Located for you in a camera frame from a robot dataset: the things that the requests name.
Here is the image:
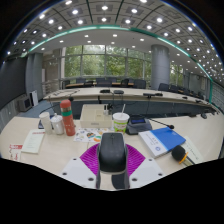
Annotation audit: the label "dark office chairs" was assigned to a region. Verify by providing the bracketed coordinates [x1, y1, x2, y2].
[61, 77, 214, 101]

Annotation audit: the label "dark conference microphone console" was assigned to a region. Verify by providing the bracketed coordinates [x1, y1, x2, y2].
[125, 114, 175, 136]

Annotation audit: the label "white cardboard box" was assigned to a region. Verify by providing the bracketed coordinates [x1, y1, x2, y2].
[79, 104, 113, 129]

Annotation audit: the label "ceiling lights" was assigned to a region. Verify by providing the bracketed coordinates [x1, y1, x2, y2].
[6, 0, 224, 78]

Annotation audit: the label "paper cup with green print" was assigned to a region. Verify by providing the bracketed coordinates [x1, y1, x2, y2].
[112, 103, 130, 135]

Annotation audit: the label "long curved conference desk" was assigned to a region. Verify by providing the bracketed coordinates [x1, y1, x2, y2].
[43, 87, 218, 116]

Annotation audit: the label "white booklet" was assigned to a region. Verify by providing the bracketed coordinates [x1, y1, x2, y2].
[20, 129, 46, 155]

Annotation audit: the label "white plastic cup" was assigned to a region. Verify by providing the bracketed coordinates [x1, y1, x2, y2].
[50, 113, 65, 136]
[38, 111, 54, 135]

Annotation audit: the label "dark grey computer mouse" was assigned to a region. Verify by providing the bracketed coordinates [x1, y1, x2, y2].
[96, 132, 130, 175]

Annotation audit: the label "orange bottle with green band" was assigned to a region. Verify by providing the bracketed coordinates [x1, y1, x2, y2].
[59, 98, 77, 137]

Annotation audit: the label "blue and white book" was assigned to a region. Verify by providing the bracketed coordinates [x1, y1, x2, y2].
[137, 126, 187, 159]

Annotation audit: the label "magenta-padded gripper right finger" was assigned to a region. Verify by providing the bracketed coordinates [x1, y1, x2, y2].
[123, 143, 166, 190]

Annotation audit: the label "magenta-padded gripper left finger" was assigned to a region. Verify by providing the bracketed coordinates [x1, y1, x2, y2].
[60, 143, 102, 190]

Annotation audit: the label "colourful printed leaflet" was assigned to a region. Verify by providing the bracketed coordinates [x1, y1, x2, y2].
[73, 127, 111, 144]

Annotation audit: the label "handheld microphone with orange ring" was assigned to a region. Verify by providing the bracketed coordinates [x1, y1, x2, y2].
[171, 144, 196, 167]

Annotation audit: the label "small white box appliance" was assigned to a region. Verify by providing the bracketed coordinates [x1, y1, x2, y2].
[17, 95, 33, 112]

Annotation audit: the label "red and white leaflet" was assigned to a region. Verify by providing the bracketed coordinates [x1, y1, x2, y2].
[8, 143, 24, 162]

